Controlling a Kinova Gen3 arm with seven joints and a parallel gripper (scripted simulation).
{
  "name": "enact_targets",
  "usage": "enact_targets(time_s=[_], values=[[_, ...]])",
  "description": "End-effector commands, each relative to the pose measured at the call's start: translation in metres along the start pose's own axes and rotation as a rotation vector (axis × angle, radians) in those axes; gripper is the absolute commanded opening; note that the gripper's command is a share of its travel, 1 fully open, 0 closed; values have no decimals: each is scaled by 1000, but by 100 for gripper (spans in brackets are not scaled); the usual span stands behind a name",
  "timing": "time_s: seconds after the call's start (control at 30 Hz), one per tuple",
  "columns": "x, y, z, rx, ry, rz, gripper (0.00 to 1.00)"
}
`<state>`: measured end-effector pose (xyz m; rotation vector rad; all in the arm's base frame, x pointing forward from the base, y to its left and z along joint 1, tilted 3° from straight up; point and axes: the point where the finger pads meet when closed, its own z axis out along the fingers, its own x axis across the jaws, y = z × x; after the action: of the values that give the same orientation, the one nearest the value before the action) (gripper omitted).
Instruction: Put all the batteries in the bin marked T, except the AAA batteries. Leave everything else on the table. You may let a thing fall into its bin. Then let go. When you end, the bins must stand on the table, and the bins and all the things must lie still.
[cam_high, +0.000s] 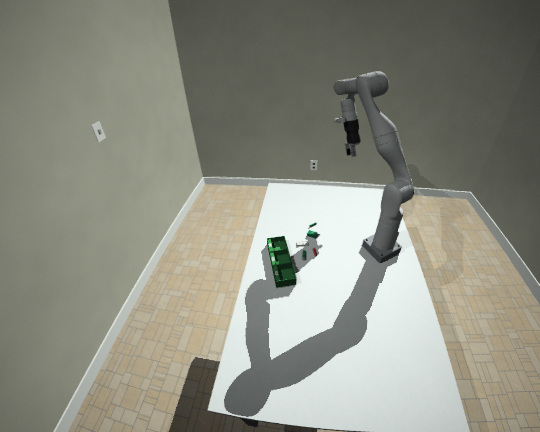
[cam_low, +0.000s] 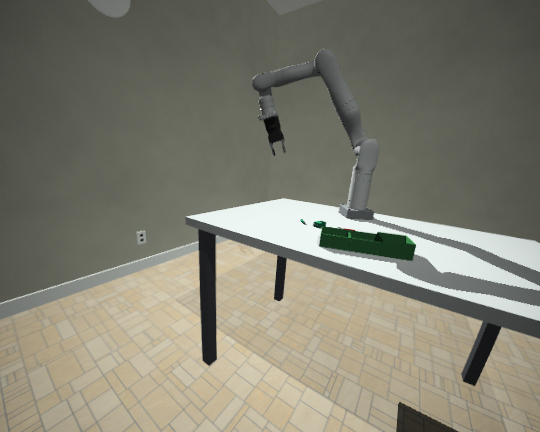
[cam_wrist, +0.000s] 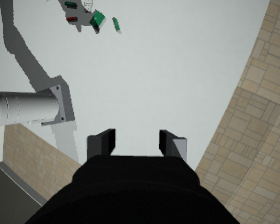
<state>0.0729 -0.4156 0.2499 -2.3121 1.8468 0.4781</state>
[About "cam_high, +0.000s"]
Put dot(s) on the green bin rack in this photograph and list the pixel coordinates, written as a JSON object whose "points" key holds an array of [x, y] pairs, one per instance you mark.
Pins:
{"points": [[280, 258]]}

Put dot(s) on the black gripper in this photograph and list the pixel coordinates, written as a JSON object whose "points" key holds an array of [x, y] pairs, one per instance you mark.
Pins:
{"points": [[351, 125]]}

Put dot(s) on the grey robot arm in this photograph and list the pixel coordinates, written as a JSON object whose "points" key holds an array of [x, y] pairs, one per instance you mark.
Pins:
{"points": [[388, 145]]}

